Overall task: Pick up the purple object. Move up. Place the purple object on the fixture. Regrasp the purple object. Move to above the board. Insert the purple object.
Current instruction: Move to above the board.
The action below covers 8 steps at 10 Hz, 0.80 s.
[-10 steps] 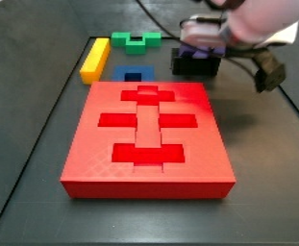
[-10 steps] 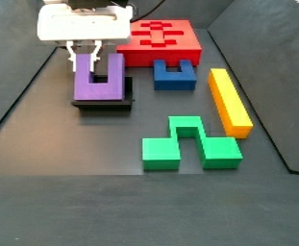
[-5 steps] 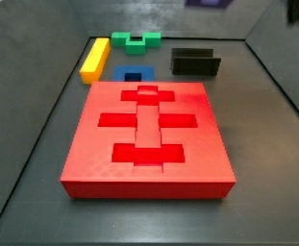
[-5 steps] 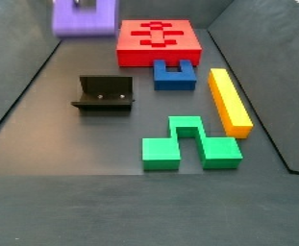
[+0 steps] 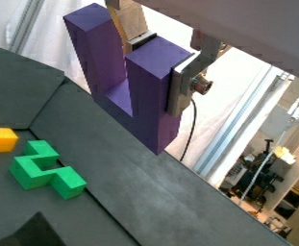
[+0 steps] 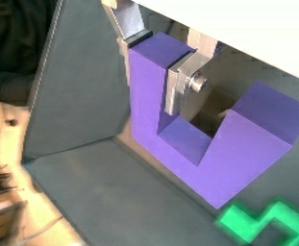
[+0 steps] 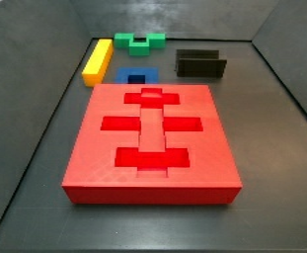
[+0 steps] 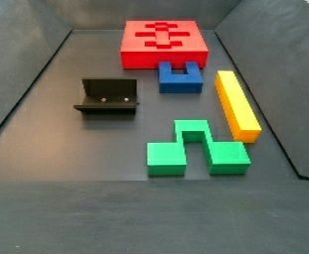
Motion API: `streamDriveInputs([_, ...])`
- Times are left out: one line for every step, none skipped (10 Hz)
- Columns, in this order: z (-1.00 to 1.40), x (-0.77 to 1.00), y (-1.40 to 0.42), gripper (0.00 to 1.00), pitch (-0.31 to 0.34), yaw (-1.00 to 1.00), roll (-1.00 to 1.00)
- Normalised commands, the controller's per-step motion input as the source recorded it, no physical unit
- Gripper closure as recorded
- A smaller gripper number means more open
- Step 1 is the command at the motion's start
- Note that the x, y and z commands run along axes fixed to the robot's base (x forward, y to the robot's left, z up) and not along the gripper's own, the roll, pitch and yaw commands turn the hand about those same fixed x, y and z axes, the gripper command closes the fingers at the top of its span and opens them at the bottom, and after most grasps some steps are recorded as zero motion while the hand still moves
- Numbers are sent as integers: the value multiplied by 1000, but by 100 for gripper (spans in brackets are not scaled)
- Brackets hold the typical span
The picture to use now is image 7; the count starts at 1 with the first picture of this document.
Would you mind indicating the green zigzag block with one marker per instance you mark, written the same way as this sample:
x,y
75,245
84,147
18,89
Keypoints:
x,y
139,47

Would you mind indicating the blue U-shaped block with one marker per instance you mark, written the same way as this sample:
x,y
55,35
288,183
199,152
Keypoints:
x,y
137,75

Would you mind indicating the red puzzle board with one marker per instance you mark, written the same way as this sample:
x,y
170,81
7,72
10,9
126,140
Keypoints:
x,y
151,147

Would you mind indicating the black angle bracket fixture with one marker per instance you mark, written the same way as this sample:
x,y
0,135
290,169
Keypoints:
x,y
199,63

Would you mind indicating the yellow long bar block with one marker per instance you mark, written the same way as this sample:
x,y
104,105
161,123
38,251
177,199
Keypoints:
x,y
96,65

